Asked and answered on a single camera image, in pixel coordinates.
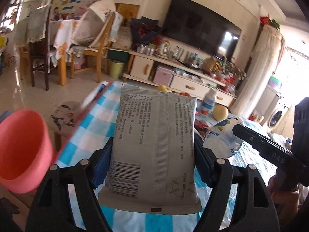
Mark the right hand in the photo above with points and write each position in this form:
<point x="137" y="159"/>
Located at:
<point x="288" y="201"/>

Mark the white standing air conditioner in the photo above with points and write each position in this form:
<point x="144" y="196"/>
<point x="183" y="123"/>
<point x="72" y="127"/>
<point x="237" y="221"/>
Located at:
<point x="264" y="59"/>

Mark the pink storage box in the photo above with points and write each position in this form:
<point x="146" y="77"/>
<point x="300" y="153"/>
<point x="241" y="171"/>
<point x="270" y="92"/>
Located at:
<point x="163" y="75"/>

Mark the wooden dining chair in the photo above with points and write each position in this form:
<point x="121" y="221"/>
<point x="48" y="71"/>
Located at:
<point x="92" y="36"/>

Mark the white Magic milk pouch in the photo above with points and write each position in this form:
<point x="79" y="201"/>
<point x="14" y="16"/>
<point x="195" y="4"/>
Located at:
<point x="221" y="140"/>

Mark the red flower bouquet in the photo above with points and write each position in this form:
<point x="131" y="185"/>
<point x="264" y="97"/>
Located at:
<point x="143" y="30"/>

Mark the round patterned stool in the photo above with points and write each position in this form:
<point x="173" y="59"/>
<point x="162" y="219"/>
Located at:
<point x="61" y="122"/>

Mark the dark wooden chair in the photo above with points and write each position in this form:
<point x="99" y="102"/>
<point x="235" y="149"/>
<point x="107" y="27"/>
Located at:
<point x="34" y="36"/>

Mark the green waste bin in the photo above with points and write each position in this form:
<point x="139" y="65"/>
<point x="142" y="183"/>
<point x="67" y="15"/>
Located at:
<point x="116" y="69"/>

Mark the white yogurt drink bottle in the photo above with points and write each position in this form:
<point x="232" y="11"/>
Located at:
<point x="208" y="102"/>

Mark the white TV cabinet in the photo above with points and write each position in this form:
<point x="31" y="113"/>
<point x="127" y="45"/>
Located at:
<point x="142" y="68"/>

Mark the white washing machine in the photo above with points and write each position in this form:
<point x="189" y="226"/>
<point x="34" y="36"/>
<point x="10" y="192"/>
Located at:
<point x="275" y="113"/>

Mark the black flat television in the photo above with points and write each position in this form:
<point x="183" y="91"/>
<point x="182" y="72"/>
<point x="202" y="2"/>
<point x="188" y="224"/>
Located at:
<point x="196" y="25"/>

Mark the white electric kettle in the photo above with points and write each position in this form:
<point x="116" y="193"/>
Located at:
<point x="164" y="48"/>

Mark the red orange apple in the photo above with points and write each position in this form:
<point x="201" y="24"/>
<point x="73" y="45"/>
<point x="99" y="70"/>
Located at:
<point x="185" y="94"/>

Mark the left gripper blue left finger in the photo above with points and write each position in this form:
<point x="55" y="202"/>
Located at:
<point x="101" y="163"/>

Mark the dining table with cloth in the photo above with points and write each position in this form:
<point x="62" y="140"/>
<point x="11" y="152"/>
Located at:
<point x="61" y="35"/>

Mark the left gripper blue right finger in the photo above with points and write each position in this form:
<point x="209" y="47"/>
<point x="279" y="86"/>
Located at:
<point x="211" y="169"/>

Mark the large yellow pear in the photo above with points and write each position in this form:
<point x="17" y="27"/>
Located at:
<point x="220" y="112"/>

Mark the white wet wipes pack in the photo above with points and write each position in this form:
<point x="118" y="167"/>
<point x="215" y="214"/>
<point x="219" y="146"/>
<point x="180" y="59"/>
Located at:
<point x="152" y="162"/>

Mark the pink trash bin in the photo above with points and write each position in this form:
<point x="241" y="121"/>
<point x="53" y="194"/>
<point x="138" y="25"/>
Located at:
<point x="26" y="151"/>

